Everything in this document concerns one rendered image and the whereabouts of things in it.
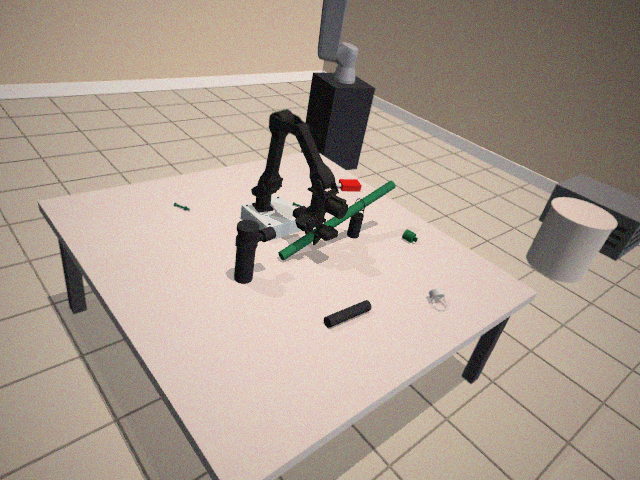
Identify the long green tube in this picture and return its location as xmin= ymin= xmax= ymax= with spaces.
xmin=278 ymin=181 xmax=395 ymax=260

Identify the small green cylinder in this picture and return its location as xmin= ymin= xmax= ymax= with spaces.
xmin=402 ymin=229 xmax=418 ymax=243

